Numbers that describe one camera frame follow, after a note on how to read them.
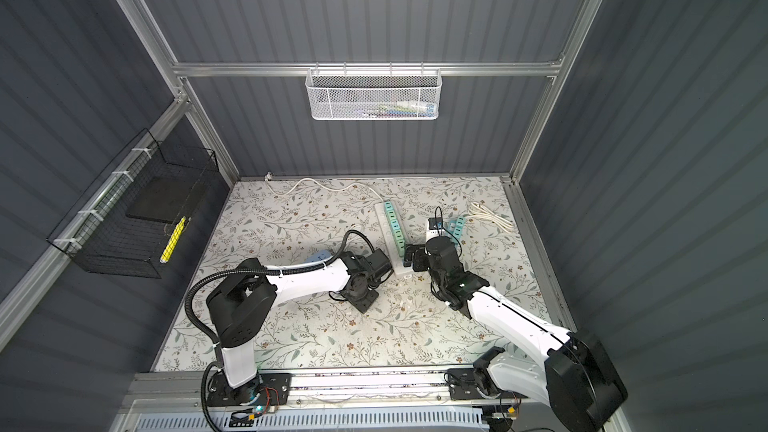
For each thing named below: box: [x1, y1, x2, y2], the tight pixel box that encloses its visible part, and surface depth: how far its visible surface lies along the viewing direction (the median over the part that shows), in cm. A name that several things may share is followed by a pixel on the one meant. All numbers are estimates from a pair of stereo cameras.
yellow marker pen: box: [159, 216, 187, 264], surface depth 70 cm
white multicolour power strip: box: [374, 201, 415, 276], surface depth 104 cm
